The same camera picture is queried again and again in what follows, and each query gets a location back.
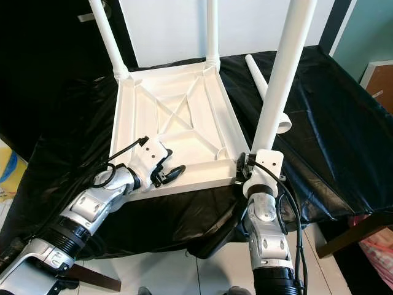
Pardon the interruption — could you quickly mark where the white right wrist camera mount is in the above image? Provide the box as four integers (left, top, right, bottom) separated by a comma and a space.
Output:
243, 149, 283, 197

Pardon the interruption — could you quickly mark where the white plastic table leg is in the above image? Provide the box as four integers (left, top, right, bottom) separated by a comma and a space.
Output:
251, 0, 319, 154
206, 0, 220, 65
89, 0, 131, 79
244, 54, 292, 134

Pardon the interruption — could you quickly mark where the brown board white frame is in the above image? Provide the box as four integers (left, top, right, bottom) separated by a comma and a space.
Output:
359, 60, 393, 114

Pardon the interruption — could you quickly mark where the black door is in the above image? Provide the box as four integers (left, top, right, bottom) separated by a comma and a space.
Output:
0, 0, 139, 142

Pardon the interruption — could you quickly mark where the brown wooden table leg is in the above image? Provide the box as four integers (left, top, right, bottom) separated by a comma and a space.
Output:
68, 264, 122, 293
316, 212, 393, 259

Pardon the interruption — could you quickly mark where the yellow cardboard box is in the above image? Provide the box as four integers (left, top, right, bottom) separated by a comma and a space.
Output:
0, 144, 16, 185

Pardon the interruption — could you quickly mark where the white plastic table top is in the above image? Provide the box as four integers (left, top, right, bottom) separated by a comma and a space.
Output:
109, 58, 252, 200

